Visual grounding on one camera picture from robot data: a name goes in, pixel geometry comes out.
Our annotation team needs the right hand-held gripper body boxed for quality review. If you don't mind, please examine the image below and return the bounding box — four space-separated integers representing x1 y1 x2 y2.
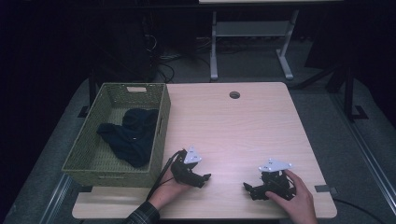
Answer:
257 157 297 202

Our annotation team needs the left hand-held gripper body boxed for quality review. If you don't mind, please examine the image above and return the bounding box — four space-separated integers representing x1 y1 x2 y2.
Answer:
170 146 207 189

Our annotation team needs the person's left hand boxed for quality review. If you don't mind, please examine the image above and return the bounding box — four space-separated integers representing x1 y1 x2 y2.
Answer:
148 176 191 211

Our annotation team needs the person's right hand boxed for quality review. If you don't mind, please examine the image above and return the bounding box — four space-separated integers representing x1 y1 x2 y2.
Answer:
264 169 318 224

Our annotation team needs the grey tape strip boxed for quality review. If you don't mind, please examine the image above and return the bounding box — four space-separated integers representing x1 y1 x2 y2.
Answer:
314 184 338 196

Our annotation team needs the dark blue cloth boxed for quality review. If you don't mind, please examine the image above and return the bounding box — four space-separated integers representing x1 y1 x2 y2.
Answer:
96 107 161 169

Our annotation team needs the green woven basket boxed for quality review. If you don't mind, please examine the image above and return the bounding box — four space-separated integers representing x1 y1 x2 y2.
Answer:
61 82 172 189

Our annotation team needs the black metal stand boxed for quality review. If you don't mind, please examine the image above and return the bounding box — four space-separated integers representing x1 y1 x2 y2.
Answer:
343 63 370 123

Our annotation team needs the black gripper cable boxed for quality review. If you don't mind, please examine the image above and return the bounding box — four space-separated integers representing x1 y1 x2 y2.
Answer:
145 149 188 202

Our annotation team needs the black floor cable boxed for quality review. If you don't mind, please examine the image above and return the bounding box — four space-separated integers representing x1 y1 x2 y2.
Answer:
333 197 379 224

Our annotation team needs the metal floor rail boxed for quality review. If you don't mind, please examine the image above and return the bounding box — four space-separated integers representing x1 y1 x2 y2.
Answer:
329 92 396 208
38 173 75 224

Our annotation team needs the bundle of background cables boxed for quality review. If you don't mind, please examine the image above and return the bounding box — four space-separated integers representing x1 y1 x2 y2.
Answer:
141 15 176 84

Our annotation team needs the white desk with metal frame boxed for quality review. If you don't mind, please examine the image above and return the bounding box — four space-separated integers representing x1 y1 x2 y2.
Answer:
198 0 344 82

